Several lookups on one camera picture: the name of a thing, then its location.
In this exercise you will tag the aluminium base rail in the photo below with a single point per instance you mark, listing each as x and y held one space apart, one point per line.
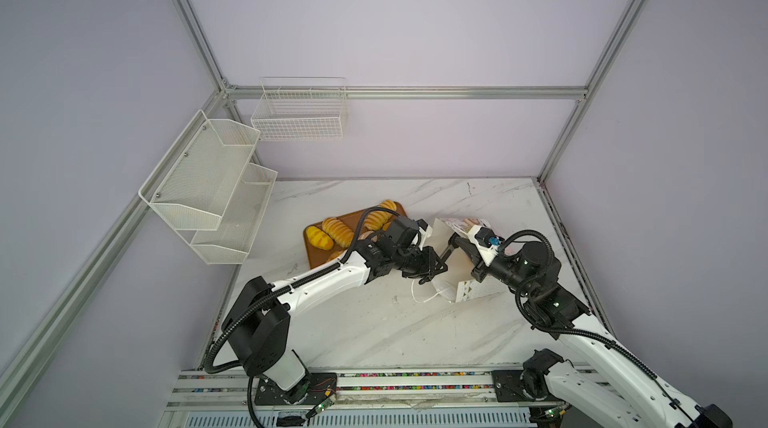
400 397

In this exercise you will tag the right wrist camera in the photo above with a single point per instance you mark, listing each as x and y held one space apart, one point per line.
486 242

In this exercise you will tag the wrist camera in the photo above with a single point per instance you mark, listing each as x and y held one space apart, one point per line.
425 231
486 242

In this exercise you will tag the brown plastic tray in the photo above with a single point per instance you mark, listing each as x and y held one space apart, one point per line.
316 257

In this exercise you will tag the white mesh shelf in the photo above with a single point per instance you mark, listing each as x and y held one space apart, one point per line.
192 187
232 242

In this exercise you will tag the aluminium frame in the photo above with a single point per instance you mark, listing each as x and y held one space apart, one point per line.
36 355

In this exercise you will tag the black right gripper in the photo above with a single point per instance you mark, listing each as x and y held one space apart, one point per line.
479 265

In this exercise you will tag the ridged long fake bread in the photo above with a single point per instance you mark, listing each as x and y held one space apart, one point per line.
376 220

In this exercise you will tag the white mesh lower shelf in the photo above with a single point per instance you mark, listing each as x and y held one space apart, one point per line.
232 242

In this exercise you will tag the cartoon animal paper bag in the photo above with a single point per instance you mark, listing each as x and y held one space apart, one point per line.
457 285

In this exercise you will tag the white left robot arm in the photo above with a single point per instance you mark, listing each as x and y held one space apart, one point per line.
255 333

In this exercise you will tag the white wire basket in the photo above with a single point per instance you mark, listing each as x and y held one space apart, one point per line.
301 109

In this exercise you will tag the yellow fake bread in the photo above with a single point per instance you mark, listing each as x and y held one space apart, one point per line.
342 234
319 239

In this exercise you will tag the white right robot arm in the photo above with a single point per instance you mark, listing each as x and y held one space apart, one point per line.
637 397

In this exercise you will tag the white mesh upper shelf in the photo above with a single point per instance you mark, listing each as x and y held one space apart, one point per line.
192 187

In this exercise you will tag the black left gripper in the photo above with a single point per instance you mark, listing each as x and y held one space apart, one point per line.
429 267

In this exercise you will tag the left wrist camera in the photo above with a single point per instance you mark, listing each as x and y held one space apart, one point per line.
425 231

